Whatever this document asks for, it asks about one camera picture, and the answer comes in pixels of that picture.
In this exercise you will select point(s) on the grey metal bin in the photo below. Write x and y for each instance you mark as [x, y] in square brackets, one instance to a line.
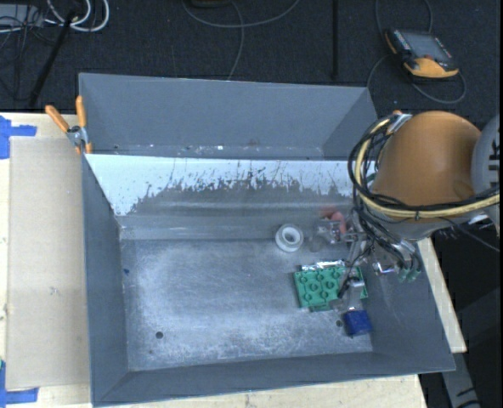
[217, 304]

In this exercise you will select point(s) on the pale wood flat board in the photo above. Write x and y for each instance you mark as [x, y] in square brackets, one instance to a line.
[43, 270]

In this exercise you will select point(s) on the silver foil packet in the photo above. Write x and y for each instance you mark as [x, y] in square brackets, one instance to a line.
[321, 265]

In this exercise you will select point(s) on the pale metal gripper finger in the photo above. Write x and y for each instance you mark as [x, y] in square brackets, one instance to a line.
[355, 296]

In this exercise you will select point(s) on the blue small block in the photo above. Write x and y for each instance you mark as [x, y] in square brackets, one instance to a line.
[357, 323]

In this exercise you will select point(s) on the green studded flat block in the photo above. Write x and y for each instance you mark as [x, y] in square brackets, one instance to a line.
[317, 287]

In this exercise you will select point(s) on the red-pink small object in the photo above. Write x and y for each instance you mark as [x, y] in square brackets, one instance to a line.
[335, 216]

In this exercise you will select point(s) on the white tape roll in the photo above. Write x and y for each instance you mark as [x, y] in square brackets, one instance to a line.
[284, 239]

